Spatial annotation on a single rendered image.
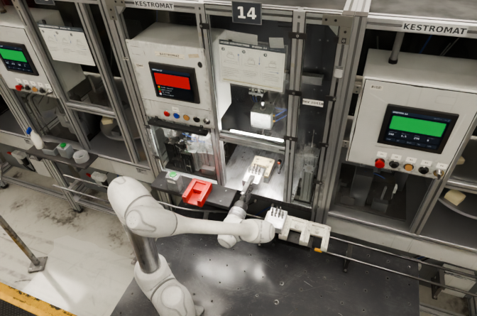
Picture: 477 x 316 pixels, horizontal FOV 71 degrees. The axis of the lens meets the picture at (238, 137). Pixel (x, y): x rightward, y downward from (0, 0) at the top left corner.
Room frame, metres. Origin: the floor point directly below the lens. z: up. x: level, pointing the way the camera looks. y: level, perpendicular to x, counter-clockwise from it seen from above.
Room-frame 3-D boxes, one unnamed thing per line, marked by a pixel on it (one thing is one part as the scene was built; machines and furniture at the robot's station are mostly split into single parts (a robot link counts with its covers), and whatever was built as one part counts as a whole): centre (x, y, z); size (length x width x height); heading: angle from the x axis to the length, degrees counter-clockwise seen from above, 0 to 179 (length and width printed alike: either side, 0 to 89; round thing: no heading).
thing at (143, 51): (1.58, 0.28, 1.60); 0.42 x 0.29 x 0.46; 67
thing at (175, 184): (1.41, 0.41, 0.97); 0.08 x 0.08 x 0.12; 67
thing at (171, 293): (0.72, 0.36, 0.85); 0.18 x 0.16 x 0.22; 40
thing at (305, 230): (1.08, -0.29, 0.84); 0.36 x 0.14 x 0.10; 67
